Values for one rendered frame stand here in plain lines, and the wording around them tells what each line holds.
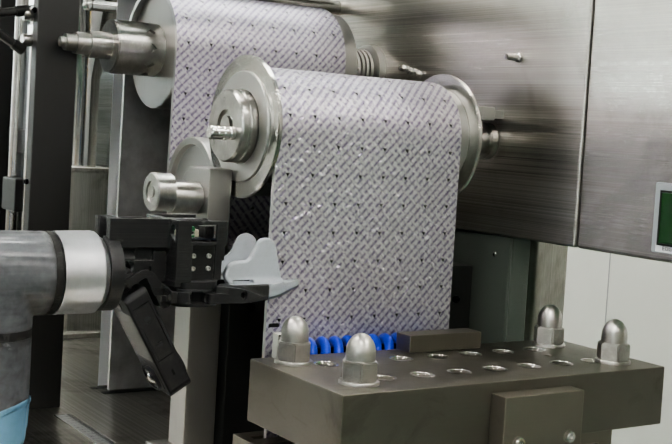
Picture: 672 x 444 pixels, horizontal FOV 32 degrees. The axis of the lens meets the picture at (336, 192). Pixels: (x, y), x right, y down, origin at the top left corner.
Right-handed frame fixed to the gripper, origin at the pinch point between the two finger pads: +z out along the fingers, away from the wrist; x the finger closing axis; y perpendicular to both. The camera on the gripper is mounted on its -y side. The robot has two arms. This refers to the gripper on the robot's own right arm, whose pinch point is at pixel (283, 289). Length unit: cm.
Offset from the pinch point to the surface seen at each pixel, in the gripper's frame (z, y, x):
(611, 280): 264, -33, 201
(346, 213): 6.9, 7.7, -0.2
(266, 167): -2.5, 12.2, 0.6
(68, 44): -12.5, 24.2, 30.1
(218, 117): -4.5, 16.8, 7.5
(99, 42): -9.0, 24.7, 29.5
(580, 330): 264, -54, 214
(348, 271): 7.6, 1.7, -0.2
